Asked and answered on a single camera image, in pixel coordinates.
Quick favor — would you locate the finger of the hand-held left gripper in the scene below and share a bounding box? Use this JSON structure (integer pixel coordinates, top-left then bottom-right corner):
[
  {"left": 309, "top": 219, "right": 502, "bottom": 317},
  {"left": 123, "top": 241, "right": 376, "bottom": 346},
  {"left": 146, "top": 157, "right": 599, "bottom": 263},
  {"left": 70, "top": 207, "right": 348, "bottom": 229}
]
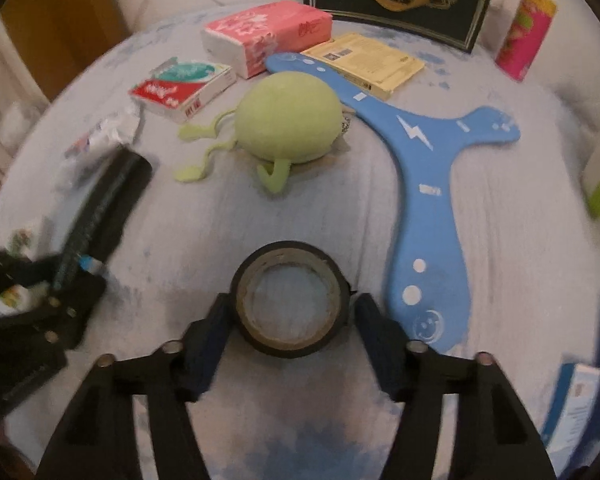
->
[
  {"left": 0, "top": 162, "right": 129, "bottom": 294},
  {"left": 0, "top": 271, "right": 107, "bottom": 351}
]

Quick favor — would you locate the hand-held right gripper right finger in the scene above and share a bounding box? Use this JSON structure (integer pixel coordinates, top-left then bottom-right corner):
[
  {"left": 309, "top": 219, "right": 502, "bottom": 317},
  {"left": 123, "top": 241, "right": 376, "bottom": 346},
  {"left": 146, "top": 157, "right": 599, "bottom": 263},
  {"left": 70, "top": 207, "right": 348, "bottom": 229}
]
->
[{"left": 354, "top": 293, "right": 558, "bottom": 480}]

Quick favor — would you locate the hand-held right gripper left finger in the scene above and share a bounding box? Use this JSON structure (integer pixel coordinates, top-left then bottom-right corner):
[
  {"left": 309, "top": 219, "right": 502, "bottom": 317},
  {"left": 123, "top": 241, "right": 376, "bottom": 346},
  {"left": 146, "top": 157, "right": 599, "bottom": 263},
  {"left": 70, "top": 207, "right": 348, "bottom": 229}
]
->
[{"left": 35, "top": 293, "right": 242, "bottom": 480}]

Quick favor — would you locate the black tape roll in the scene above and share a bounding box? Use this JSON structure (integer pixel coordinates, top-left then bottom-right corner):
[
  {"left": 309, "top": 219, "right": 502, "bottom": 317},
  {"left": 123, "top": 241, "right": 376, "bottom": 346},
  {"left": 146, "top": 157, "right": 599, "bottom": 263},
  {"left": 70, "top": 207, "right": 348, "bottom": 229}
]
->
[{"left": 228, "top": 241, "right": 353, "bottom": 359}]

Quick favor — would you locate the black cylinder case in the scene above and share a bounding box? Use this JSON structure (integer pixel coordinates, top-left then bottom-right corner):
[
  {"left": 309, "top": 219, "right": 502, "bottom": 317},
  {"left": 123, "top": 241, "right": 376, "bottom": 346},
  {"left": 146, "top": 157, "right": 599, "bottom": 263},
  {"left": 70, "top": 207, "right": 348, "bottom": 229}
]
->
[{"left": 62, "top": 151, "right": 154, "bottom": 273}]

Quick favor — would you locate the red green toothpaste box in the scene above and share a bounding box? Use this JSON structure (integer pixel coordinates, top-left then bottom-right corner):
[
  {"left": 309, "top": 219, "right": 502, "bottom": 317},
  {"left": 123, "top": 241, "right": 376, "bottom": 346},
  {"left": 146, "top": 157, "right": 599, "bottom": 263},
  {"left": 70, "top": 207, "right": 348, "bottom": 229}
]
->
[{"left": 128, "top": 57, "right": 237, "bottom": 125}]

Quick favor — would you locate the small pink tissue pack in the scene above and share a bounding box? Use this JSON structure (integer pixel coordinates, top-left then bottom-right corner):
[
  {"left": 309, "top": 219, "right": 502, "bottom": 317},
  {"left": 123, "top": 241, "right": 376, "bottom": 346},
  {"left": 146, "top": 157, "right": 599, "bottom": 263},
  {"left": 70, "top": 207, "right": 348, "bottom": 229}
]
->
[{"left": 201, "top": 1, "right": 334, "bottom": 79}]

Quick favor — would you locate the white squeezed tube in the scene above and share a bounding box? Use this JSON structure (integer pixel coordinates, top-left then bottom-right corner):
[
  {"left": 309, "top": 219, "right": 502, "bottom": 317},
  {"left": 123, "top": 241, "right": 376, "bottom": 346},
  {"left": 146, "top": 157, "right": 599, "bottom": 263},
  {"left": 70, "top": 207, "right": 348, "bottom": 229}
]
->
[{"left": 62, "top": 105, "right": 143, "bottom": 171}]

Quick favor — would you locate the blue boomerang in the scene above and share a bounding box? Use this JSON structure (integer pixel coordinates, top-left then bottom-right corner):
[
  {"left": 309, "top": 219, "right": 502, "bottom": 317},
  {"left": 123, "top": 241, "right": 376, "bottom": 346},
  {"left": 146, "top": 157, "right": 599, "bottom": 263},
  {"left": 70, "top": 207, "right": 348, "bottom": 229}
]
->
[{"left": 265, "top": 51, "right": 522, "bottom": 354}]

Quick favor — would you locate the blue white box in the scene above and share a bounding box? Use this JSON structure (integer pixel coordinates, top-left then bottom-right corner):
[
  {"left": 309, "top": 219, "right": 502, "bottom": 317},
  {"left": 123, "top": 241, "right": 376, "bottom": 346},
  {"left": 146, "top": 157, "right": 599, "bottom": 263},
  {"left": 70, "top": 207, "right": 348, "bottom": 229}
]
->
[{"left": 540, "top": 362, "right": 600, "bottom": 456}]

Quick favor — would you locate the green round plush toy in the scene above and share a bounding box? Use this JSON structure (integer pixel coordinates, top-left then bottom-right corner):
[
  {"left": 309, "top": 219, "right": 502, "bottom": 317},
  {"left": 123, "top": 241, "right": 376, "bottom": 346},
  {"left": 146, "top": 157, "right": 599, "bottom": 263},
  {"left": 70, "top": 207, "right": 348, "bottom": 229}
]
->
[{"left": 175, "top": 72, "right": 353, "bottom": 196}]

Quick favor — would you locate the yellow booklet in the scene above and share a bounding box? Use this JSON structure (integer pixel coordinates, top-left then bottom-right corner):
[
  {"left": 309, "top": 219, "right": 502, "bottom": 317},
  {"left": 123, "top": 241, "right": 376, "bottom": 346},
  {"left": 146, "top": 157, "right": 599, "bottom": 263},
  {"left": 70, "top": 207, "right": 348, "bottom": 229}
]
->
[{"left": 300, "top": 32, "right": 426, "bottom": 102}]

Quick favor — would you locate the pink yellow snack canister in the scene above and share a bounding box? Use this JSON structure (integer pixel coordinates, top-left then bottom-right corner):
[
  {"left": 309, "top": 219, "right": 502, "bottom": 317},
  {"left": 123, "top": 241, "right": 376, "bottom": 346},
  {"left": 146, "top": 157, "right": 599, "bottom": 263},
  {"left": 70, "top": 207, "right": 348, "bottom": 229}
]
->
[{"left": 495, "top": 0, "right": 557, "bottom": 82}]

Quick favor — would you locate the wooden wall pillar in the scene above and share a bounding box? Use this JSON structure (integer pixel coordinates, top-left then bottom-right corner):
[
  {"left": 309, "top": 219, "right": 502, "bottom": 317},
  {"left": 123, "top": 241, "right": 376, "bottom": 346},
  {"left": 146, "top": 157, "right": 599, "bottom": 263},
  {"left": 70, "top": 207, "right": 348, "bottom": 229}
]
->
[{"left": 0, "top": 0, "right": 131, "bottom": 101}]

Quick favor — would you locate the black gift box gold handle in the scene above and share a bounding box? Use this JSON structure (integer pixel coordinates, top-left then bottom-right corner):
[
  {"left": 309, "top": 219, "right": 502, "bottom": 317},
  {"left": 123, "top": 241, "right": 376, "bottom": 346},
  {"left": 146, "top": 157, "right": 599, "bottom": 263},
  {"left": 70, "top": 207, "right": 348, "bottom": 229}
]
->
[{"left": 302, "top": 0, "right": 497, "bottom": 53}]

